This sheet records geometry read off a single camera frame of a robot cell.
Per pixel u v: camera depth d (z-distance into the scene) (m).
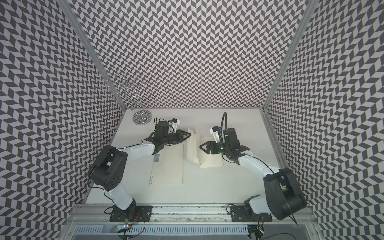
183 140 0.80
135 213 0.69
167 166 0.89
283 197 0.42
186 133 0.87
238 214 0.73
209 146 0.74
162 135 0.72
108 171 0.47
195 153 0.87
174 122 0.85
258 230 0.68
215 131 0.75
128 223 0.67
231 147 0.67
